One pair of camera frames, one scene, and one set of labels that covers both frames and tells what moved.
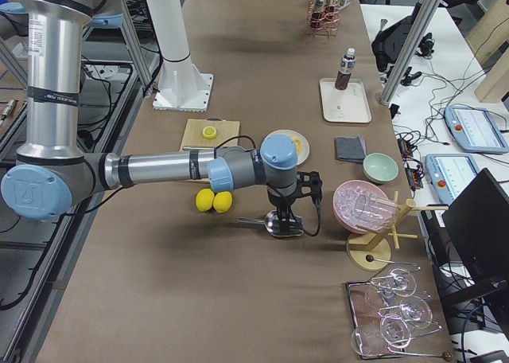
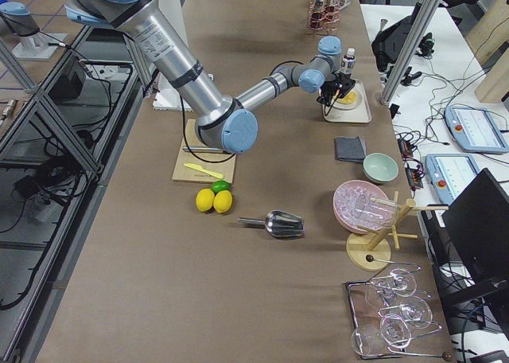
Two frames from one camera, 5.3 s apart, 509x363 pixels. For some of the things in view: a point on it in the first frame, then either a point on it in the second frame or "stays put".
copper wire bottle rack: [324, 17] stays put
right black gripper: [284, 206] to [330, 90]
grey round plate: [301, 155] to [350, 101]
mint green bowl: [380, 168] stays put
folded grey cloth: [350, 149] stays put
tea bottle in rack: [320, 1] stays put
